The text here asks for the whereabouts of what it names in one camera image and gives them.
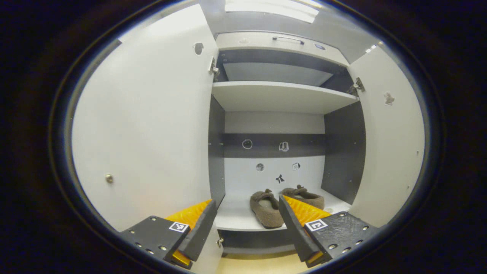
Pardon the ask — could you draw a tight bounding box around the white shoe cabinet door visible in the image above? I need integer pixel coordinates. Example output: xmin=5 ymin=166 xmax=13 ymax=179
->
xmin=72 ymin=3 xmax=225 ymax=274
xmin=347 ymin=46 xmax=425 ymax=228

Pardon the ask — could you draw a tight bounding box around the brown fuzzy shoe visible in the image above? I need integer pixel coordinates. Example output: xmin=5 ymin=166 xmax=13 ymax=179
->
xmin=282 ymin=185 xmax=325 ymax=210
xmin=250 ymin=189 xmax=285 ymax=229

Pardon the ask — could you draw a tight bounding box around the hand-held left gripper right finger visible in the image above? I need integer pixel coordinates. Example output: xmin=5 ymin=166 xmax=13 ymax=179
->
xmin=279 ymin=195 xmax=380 ymax=268

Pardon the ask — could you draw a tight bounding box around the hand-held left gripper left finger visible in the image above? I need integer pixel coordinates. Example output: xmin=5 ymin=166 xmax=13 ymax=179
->
xmin=120 ymin=199 xmax=218 ymax=269

